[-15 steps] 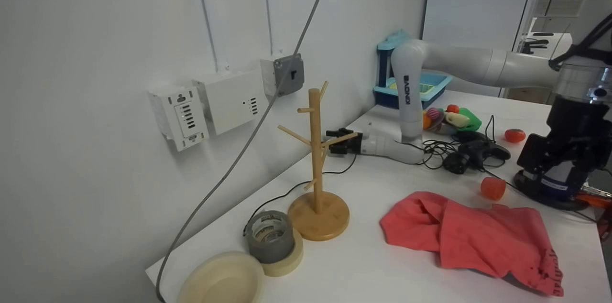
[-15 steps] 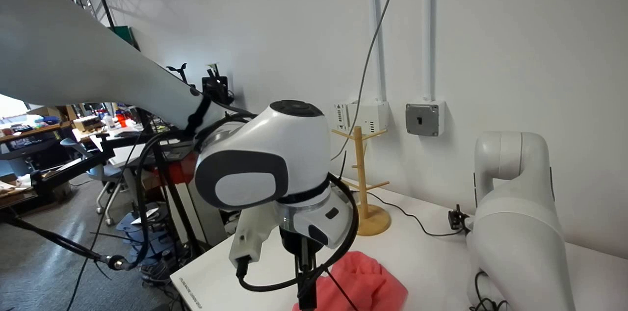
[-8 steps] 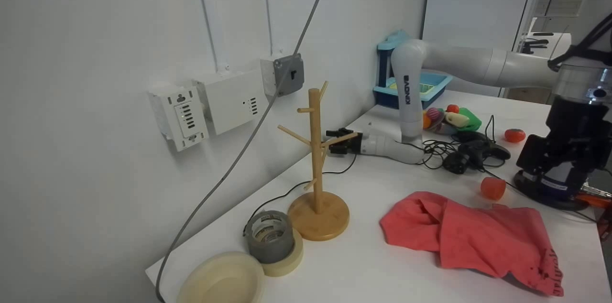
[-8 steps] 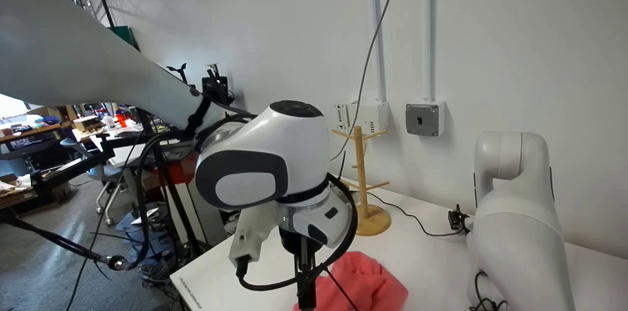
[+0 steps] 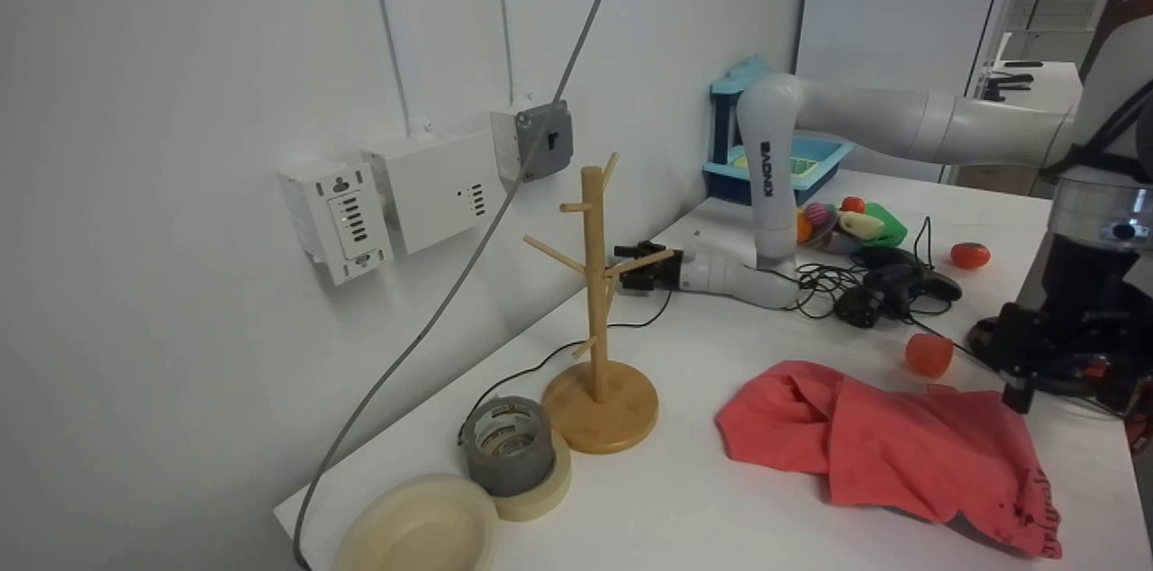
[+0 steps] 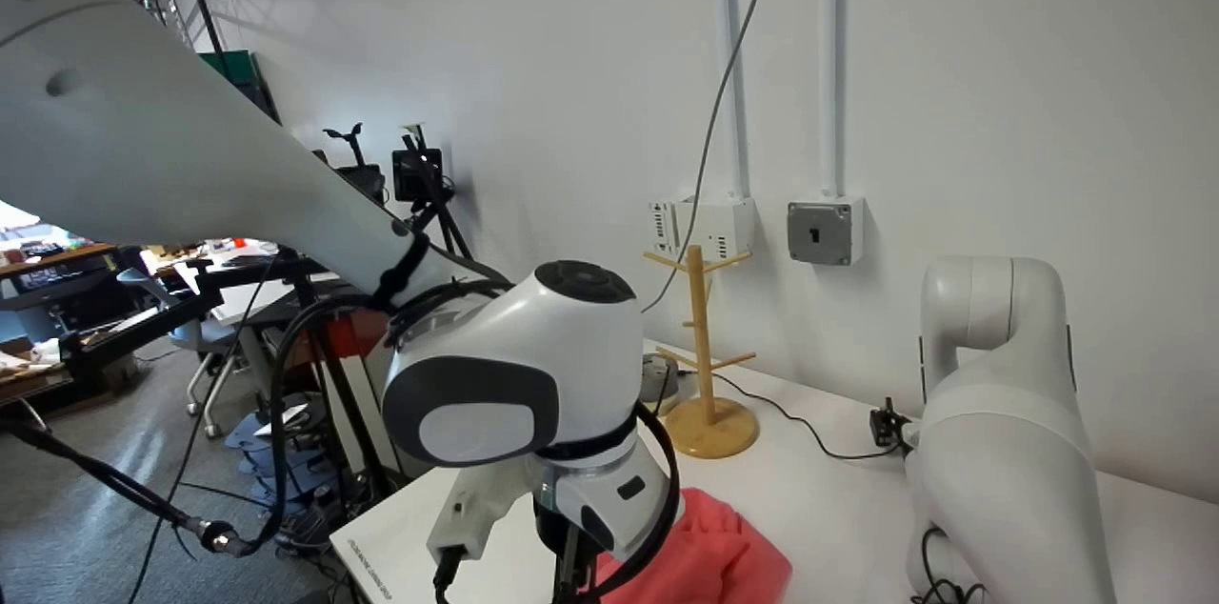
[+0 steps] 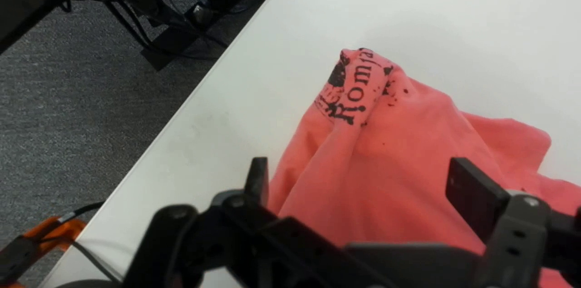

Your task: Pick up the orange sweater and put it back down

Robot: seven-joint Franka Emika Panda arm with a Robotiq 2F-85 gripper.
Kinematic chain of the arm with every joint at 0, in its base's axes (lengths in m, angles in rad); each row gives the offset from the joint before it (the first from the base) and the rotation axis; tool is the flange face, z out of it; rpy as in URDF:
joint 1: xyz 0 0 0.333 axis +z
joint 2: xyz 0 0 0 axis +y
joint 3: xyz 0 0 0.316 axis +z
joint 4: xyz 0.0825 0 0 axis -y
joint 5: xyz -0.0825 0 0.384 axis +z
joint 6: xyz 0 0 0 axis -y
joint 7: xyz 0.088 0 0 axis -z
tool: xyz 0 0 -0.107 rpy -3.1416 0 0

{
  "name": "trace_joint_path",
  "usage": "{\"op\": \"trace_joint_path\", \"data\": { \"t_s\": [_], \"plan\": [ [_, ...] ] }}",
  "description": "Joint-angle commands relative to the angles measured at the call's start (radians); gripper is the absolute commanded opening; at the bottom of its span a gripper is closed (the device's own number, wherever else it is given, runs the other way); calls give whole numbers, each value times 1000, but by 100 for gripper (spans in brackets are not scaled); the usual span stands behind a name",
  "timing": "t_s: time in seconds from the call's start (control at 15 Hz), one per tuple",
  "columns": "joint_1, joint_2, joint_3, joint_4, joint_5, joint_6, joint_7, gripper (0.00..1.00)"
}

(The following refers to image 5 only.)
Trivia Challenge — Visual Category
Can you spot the grey cable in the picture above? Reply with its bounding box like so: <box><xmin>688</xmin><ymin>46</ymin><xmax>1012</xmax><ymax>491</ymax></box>
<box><xmin>292</xmin><ymin>0</ymin><xmax>636</xmax><ymax>571</ymax></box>

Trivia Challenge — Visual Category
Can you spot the wooden mug tree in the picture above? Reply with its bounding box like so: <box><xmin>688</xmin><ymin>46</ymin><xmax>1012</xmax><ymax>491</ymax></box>
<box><xmin>522</xmin><ymin>152</ymin><xmax>677</xmax><ymax>456</ymax></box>

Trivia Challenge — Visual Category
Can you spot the beige masking tape roll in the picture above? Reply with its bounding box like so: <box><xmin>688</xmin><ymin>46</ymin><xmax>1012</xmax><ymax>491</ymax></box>
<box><xmin>490</xmin><ymin>430</ymin><xmax>574</xmax><ymax>523</ymax></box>

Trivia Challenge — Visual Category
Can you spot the cream plastic bowl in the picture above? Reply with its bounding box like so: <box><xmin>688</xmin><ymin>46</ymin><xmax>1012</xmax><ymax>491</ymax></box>
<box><xmin>332</xmin><ymin>473</ymin><xmax>500</xmax><ymax>571</ymax></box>

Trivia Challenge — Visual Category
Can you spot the thin black cable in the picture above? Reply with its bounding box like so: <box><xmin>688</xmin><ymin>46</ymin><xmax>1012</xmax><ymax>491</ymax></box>
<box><xmin>457</xmin><ymin>287</ymin><xmax>675</xmax><ymax>448</ymax></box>

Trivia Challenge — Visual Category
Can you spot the blue toy dish rack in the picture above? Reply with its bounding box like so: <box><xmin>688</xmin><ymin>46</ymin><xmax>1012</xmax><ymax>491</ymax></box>
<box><xmin>702</xmin><ymin>56</ymin><xmax>856</xmax><ymax>208</ymax></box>

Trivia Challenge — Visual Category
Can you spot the orange plastic cup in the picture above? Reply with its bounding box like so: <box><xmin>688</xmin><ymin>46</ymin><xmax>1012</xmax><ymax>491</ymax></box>
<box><xmin>904</xmin><ymin>333</ymin><xmax>955</xmax><ymax>379</ymax></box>

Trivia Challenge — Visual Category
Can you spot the grey wall junction box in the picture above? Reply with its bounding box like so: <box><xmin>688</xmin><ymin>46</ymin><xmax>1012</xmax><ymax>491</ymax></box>
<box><xmin>490</xmin><ymin>99</ymin><xmax>576</xmax><ymax>186</ymax></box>

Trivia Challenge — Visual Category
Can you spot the white table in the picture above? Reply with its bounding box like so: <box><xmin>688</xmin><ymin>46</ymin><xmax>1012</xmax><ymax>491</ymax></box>
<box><xmin>966</xmin><ymin>58</ymin><xmax>1084</xmax><ymax>114</ymax></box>

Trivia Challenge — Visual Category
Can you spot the tangle of black cable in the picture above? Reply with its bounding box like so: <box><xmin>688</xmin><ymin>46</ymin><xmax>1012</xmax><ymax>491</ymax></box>
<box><xmin>785</xmin><ymin>215</ymin><xmax>956</xmax><ymax>322</ymax></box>

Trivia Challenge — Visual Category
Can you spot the red toy tomato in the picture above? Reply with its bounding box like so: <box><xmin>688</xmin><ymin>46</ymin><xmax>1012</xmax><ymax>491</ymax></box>
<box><xmin>949</xmin><ymin>241</ymin><xmax>993</xmax><ymax>271</ymax></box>

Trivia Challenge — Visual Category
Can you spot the white wall conduit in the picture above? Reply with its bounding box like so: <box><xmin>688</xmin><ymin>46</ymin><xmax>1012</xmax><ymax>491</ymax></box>
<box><xmin>492</xmin><ymin>0</ymin><xmax>516</xmax><ymax>105</ymax></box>
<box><xmin>363</xmin><ymin>0</ymin><xmax>413</xmax><ymax>136</ymax></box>

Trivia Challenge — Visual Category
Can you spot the white wall control box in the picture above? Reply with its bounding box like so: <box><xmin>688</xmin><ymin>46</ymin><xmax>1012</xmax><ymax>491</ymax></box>
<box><xmin>364</xmin><ymin>129</ymin><xmax>506</xmax><ymax>256</ymax></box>

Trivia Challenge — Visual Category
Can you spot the cream toy food piece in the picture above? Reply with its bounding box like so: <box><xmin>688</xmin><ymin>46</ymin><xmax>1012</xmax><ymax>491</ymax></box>
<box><xmin>838</xmin><ymin>211</ymin><xmax>888</xmax><ymax>241</ymax></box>

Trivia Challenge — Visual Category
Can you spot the white wall switch box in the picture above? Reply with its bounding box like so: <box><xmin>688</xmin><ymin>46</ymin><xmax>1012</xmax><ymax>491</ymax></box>
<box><xmin>277</xmin><ymin>160</ymin><xmax>395</xmax><ymax>287</ymax></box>

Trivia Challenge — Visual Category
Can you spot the grey duct tape roll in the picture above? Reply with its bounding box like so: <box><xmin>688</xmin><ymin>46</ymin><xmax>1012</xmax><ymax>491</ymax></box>
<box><xmin>459</xmin><ymin>395</ymin><xmax>558</xmax><ymax>498</ymax></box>

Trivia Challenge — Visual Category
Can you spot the orange sweater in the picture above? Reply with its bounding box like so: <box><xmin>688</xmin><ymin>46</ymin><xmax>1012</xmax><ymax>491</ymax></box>
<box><xmin>716</xmin><ymin>360</ymin><xmax>1065</xmax><ymax>561</ymax></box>

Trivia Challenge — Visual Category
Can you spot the black game controller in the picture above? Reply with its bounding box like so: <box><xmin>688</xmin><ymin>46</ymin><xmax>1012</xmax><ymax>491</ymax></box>
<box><xmin>832</xmin><ymin>247</ymin><xmax>964</xmax><ymax>330</ymax></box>

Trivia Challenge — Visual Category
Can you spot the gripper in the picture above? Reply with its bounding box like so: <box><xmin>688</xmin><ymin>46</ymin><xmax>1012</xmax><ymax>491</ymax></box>
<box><xmin>971</xmin><ymin>236</ymin><xmax>1153</xmax><ymax>421</ymax></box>

